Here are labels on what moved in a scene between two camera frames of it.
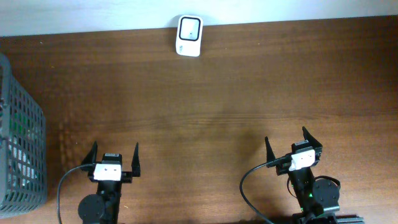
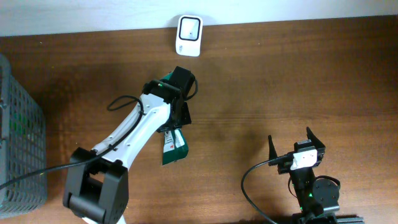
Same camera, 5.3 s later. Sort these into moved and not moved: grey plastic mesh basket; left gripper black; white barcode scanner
Moved: left gripper black
Not moved: grey plastic mesh basket; white barcode scanner
